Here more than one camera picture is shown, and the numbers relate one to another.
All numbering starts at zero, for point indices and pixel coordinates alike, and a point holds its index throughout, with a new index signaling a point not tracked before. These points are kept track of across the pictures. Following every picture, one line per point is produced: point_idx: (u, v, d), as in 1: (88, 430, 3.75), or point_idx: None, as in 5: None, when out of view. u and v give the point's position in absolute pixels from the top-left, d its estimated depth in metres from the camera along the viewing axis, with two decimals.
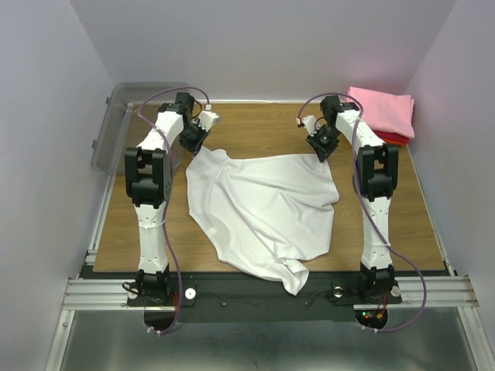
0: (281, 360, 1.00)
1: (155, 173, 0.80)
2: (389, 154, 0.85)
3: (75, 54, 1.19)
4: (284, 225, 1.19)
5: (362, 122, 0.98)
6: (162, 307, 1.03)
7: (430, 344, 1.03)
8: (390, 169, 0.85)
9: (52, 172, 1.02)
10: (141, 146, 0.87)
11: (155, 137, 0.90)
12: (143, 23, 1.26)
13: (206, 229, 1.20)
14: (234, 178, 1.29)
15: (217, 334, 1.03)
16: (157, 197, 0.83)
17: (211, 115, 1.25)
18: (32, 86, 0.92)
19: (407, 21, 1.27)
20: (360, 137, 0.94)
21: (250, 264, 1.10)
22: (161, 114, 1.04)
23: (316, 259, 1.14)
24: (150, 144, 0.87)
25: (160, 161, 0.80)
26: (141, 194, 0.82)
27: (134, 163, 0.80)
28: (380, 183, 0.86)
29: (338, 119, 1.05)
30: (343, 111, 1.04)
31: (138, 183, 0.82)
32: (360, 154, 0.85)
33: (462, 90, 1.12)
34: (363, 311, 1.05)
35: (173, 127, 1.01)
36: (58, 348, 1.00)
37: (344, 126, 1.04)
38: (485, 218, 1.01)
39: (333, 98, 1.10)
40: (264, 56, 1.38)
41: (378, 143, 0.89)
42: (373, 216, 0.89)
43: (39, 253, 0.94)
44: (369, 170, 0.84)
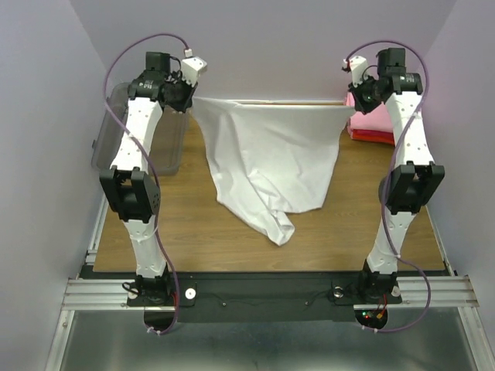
0: (282, 360, 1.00)
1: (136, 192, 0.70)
2: (431, 174, 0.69)
3: (76, 54, 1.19)
4: (281, 179, 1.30)
5: (417, 120, 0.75)
6: (161, 307, 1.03)
7: (430, 345, 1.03)
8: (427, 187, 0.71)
9: (52, 172, 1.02)
10: (116, 165, 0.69)
11: (128, 147, 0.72)
12: (143, 23, 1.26)
13: (213, 174, 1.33)
14: (241, 121, 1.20)
15: (217, 333, 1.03)
16: (145, 211, 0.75)
17: (195, 65, 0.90)
18: (32, 87, 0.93)
19: (407, 22, 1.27)
20: (407, 144, 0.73)
21: (245, 212, 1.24)
22: (130, 104, 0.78)
23: (312, 219, 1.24)
24: (125, 159, 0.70)
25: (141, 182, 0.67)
26: (126, 209, 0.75)
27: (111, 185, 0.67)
28: (410, 198, 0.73)
29: (388, 100, 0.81)
30: (400, 95, 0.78)
31: (121, 202, 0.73)
32: (398, 171, 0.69)
33: (461, 90, 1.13)
34: (363, 311, 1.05)
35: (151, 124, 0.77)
36: (58, 347, 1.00)
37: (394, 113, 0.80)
38: (485, 218, 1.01)
39: (395, 59, 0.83)
40: (264, 57, 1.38)
41: (424, 160, 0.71)
42: (390, 228, 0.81)
43: (39, 253, 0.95)
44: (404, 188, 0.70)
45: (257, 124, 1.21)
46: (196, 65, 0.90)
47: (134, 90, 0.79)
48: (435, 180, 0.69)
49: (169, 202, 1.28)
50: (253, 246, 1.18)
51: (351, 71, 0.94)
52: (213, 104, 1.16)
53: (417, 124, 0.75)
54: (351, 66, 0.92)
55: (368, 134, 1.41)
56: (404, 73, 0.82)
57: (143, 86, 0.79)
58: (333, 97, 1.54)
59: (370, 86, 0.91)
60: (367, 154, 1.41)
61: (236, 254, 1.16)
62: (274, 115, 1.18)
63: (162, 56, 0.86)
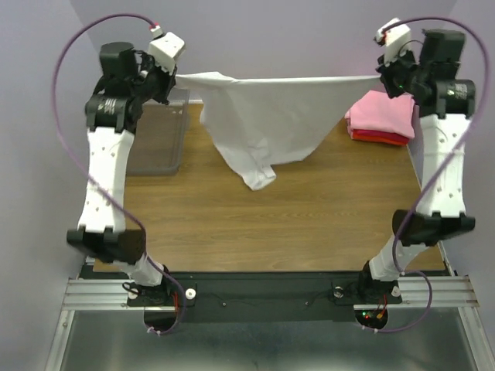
0: (282, 360, 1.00)
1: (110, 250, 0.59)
2: (459, 227, 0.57)
3: (76, 53, 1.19)
4: (276, 141, 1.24)
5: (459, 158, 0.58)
6: (161, 308, 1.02)
7: (430, 345, 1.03)
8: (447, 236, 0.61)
9: (52, 171, 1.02)
10: (83, 222, 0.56)
11: (96, 199, 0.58)
12: (144, 23, 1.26)
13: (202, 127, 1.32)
14: (242, 94, 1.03)
15: (217, 334, 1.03)
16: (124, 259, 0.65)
17: (165, 47, 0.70)
18: (32, 86, 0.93)
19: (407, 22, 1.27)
20: (438, 188, 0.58)
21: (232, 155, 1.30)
22: (89, 138, 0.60)
23: (306, 210, 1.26)
24: (93, 219, 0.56)
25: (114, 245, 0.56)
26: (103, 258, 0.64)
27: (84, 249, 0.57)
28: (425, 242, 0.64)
29: (425, 119, 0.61)
30: (445, 120, 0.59)
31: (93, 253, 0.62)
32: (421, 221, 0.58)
33: None
34: (363, 311, 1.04)
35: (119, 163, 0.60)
36: (58, 348, 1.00)
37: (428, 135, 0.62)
38: (485, 217, 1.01)
39: (444, 53, 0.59)
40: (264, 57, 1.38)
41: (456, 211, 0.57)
42: (399, 256, 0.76)
43: (39, 252, 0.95)
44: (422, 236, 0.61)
45: (260, 97, 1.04)
46: (171, 49, 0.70)
47: (93, 117, 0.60)
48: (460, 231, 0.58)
49: (168, 202, 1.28)
50: (247, 245, 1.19)
51: (385, 45, 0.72)
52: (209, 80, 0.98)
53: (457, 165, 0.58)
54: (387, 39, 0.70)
55: (369, 134, 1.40)
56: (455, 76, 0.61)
57: (102, 114, 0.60)
58: None
59: (404, 70, 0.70)
60: (367, 154, 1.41)
61: (236, 254, 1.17)
62: (283, 90, 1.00)
63: (129, 49, 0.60)
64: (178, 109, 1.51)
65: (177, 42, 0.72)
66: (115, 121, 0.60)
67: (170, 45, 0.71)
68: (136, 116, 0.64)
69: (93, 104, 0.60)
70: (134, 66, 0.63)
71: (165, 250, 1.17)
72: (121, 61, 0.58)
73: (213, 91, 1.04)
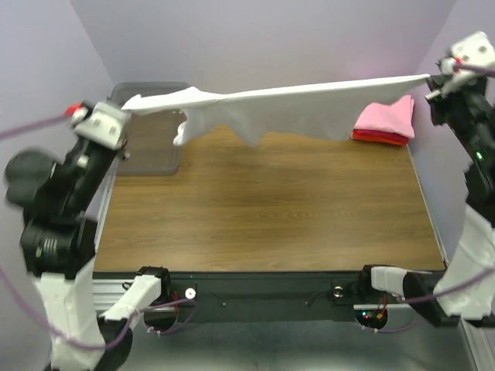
0: (281, 360, 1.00)
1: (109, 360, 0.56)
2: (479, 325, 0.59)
3: (75, 53, 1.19)
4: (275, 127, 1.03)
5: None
6: (161, 307, 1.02)
7: (430, 345, 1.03)
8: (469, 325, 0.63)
9: None
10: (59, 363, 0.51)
11: (61, 348, 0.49)
12: (143, 23, 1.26)
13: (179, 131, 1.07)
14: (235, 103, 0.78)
15: (217, 333, 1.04)
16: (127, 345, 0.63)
17: (105, 129, 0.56)
18: (32, 86, 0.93)
19: (408, 22, 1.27)
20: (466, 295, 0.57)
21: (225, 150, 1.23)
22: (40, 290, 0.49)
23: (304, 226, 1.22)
24: (66, 362, 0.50)
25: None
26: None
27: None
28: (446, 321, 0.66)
29: (478, 221, 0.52)
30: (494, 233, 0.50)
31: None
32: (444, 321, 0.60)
33: None
34: (363, 311, 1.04)
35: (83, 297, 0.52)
36: None
37: (473, 234, 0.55)
38: None
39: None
40: (264, 56, 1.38)
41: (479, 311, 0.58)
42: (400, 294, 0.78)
43: None
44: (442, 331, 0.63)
45: (262, 103, 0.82)
46: (111, 136, 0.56)
47: (35, 265, 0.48)
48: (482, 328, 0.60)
49: (168, 202, 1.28)
50: (255, 245, 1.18)
51: (451, 74, 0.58)
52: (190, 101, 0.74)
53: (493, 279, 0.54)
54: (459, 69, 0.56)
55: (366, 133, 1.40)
56: None
57: (45, 260, 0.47)
58: None
59: (467, 118, 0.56)
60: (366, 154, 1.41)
61: (235, 254, 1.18)
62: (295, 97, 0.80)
63: (49, 172, 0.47)
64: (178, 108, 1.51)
65: (114, 116, 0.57)
66: (65, 268, 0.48)
67: (107, 128, 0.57)
68: (85, 243, 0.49)
69: (26, 250, 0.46)
70: (61, 182, 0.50)
71: (164, 248, 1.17)
72: (35, 195, 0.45)
73: (198, 114, 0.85)
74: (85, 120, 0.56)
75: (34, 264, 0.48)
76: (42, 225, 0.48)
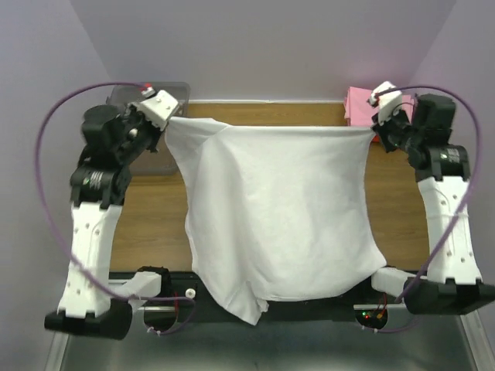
0: (281, 360, 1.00)
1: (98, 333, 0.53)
2: (479, 298, 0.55)
3: (75, 54, 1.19)
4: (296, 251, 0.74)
5: (461, 218, 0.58)
6: (161, 307, 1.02)
7: (430, 345, 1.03)
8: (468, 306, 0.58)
9: (52, 172, 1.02)
10: (63, 308, 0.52)
11: (77, 283, 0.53)
12: (143, 25, 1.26)
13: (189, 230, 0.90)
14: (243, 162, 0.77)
15: (216, 334, 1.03)
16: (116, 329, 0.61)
17: (162, 110, 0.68)
18: (31, 89, 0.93)
19: (408, 22, 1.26)
20: (447, 253, 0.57)
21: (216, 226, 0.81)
22: (74, 213, 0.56)
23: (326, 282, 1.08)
24: (73, 302, 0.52)
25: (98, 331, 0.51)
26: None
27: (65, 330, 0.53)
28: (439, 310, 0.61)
29: (423, 182, 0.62)
30: (442, 181, 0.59)
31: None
32: (433, 292, 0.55)
33: (460, 91, 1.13)
34: (363, 311, 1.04)
35: (107, 230, 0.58)
36: (58, 347, 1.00)
37: (428, 204, 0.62)
38: (486, 219, 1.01)
39: (436, 120, 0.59)
40: (264, 57, 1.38)
41: (472, 278, 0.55)
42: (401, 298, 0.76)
43: (39, 252, 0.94)
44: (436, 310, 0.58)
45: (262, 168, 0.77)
46: (164, 110, 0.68)
47: (78, 192, 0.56)
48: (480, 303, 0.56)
49: (168, 202, 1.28)
50: None
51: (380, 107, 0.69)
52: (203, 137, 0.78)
53: (461, 228, 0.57)
54: (381, 100, 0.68)
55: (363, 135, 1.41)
56: (446, 144, 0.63)
57: (90, 188, 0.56)
58: (332, 97, 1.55)
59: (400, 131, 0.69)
60: None
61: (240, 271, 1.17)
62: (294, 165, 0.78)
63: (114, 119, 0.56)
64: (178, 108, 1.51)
65: (172, 102, 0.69)
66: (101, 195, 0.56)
67: (165, 106, 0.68)
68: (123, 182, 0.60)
69: (78, 179, 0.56)
70: (114, 133, 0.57)
71: (164, 249, 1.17)
72: (92, 132, 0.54)
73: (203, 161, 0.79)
74: (151, 100, 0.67)
75: (76, 190, 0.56)
76: (92, 167, 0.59)
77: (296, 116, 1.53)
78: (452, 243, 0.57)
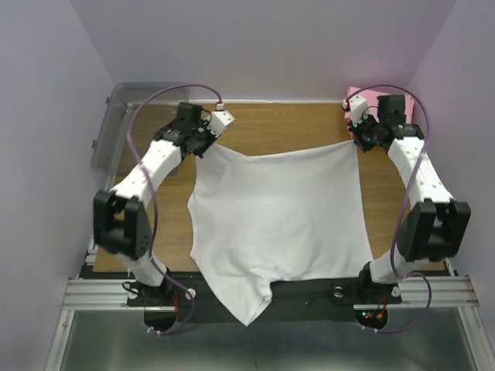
0: (281, 361, 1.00)
1: (127, 226, 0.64)
2: (457, 214, 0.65)
3: (76, 55, 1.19)
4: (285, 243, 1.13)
5: (425, 163, 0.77)
6: (161, 307, 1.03)
7: (430, 345, 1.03)
8: (453, 233, 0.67)
9: (53, 172, 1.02)
10: (117, 189, 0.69)
11: (137, 178, 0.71)
12: (143, 25, 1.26)
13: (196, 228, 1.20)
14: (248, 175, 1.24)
15: (217, 334, 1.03)
16: (128, 252, 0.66)
17: (223, 119, 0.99)
18: (32, 90, 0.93)
19: (408, 22, 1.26)
20: (420, 182, 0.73)
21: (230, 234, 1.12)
22: (155, 143, 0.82)
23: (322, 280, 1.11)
24: (129, 186, 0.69)
25: (133, 216, 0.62)
26: (111, 246, 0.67)
27: (104, 211, 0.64)
28: (435, 249, 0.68)
29: (391, 148, 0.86)
30: (401, 139, 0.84)
31: (107, 233, 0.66)
32: (417, 209, 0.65)
33: (461, 91, 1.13)
34: (362, 311, 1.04)
35: (167, 163, 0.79)
36: (58, 347, 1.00)
37: (401, 160, 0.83)
38: (486, 219, 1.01)
39: (394, 106, 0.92)
40: (264, 57, 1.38)
41: (444, 198, 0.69)
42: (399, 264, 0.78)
43: (39, 252, 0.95)
44: (425, 233, 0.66)
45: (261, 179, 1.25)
46: (223, 119, 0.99)
47: (160, 134, 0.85)
48: (460, 223, 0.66)
49: (167, 202, 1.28)
50: None
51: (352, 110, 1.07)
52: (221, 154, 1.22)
53: (426, 167, 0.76)
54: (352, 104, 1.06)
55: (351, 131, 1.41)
56: (405, 124, 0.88)
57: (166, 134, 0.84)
58: (332, 97, 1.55)
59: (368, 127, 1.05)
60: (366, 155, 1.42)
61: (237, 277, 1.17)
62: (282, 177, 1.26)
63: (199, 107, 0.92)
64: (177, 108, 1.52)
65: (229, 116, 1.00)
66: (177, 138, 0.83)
67: (223, 117, 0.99)
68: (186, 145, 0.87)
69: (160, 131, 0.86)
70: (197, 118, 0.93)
71: (164, 250, 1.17)
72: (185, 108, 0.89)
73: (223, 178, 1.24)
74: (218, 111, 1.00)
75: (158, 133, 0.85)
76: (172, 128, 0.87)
77: (296, 115, 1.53)
78: (422, 176, 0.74)
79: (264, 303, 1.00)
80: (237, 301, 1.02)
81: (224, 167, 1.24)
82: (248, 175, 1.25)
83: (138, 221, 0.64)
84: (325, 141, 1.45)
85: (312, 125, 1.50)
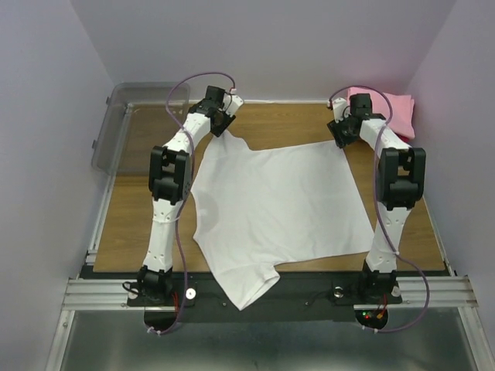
0: (281, 360, 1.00)
1: (176, 171, 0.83)
2: (415, 158, 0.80)
3: (76, 56, 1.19)
4: (290, 222, 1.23)
5: (387, 131, 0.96)
6: (162, 307, 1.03)
7: (429, 345, 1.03)
8: (416, 175, 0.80)
9: (53, 172, 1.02)
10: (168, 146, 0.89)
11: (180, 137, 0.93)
12: (144, 25, 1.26)
13: (197, 211, 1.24)
14: (252, 165, 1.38)
15: (217, 334, 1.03)
16: (175, 195, 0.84)
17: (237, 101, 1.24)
18: (32, 90, 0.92)
19: (408, 22, 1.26)
20: (384, 142, 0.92)
21: (242, 214, 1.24)
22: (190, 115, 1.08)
23: (320, 261, 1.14)
24: (175, 145, 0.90)
25: (183, 164, 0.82)
26: (160, 190, 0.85)
27: (159, 161, 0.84)
28: (404, 192, 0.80)
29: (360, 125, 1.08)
30: (367, 119, 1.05)
31: (160, 180, 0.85)
32: (383, 155, 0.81)
33: (461, 91, 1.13)
34: (363, 311, 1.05)
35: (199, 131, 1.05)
36: (58, 347, 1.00)
37: (369, 134, 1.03)
38: (486, 219, 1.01)
39: None
40: (264, 58, 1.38)
41: (403, 148, 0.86)
42: (387, 224, 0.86)
43: (39, 252, 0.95)
44: (392, 174, 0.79)
45: (262, 168, 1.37)
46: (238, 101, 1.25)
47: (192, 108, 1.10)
48: (421, 165, 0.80)
49: None
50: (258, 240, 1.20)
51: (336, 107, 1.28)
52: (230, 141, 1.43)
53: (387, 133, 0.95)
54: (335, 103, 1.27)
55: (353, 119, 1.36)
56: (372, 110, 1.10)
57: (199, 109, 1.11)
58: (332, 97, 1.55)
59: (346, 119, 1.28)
60: (366, 155, 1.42)
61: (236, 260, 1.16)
62: (282, 167, 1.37)
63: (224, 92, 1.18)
64: (177, 109, 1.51)
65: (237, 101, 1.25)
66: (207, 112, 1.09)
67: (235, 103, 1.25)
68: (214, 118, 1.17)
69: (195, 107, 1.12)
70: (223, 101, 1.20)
71: None
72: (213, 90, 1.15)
73: (228, 165, 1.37)
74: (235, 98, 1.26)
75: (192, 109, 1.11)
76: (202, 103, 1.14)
77: (296, 115, 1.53)
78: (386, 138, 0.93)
79: (266, 284, 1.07)
80: (239, 282, 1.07)
81: (235, 155, 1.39)
82: (253, 167, 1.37)
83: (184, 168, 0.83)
84: (325, 141, 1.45)
85: (312, 125, 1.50)
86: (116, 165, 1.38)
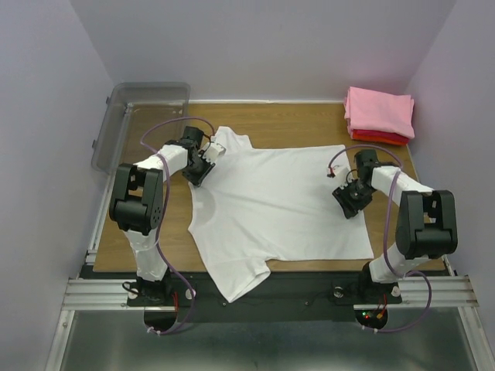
0: (281, 360, 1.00)
1: (144, 194, 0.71)
2: (441, 200, 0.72)
3: (76, 55, 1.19)
4: (285, 221, 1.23)
5: (401, 175, 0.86)
6: (162, 307, 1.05)
7: (429, 345, 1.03)
8: (445, 222, 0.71)
9: (53, 171, 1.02)
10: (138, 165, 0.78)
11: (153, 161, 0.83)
12: (143, 25, 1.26)
13: (194, 202, 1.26)
14: (252, 161, 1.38)
15: (217, 333, 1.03)
16: (142, 223, 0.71)
17: (217, 148, 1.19)
18: (32, 90, 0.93)
19: (408, 22, 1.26)
20: (401, 185, 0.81)
21: (240, 208, 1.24)
22: (166, 147, 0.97)
23: (319, 262, 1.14)
24: (147, 163, 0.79)
25: (153, 182, 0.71)
26: (124, 217, 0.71)
27: (126, 181, 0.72)
28: (435, 239, 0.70)
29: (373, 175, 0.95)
30: (378, 167, 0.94)
31: (124, 203, 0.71)
32: (404, 198, 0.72)
33: (461, 91, 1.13)
34: (363, 311, 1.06)
35: (175, 161, 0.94)
36: (58, 347, 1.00)
37: (381, 181, 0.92)
38: (486, 219, 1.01)
39: (368, 155, 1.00)
40: (264, 59, 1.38)
41: (427, 189, 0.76)
42: (401, 264, 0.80)
43: (39, 252, 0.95)
44: (418, 221, 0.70)
45: (263, 165, 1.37)
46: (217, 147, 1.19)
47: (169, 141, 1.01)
48: (448, 210, 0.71)
49: (169, 202, 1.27)
50: None
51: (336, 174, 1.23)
52: (233, 138, 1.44)
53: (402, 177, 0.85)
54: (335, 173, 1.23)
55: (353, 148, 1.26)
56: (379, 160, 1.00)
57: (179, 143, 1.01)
58: (332, 97, 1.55)
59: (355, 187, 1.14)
60: None
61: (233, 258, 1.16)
62: (282, 166, 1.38)
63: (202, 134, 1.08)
64: (178, 109, 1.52)
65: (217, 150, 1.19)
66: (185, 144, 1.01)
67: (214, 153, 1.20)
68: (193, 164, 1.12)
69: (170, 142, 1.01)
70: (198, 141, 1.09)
71: (164, 250, 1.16)
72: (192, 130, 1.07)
73: (230, 159, 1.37)
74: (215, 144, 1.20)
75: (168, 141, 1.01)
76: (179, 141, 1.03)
77: (296, 115, 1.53)
78: (403, 180, 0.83)
79: (257, 279, 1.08)
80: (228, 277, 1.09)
81: (237, 152, 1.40)
82: (254, 165, 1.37)
83: (155, 191, 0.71)
84: (325, 141, 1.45)
85: (312, 124, 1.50)
86: (117, 165, 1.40)
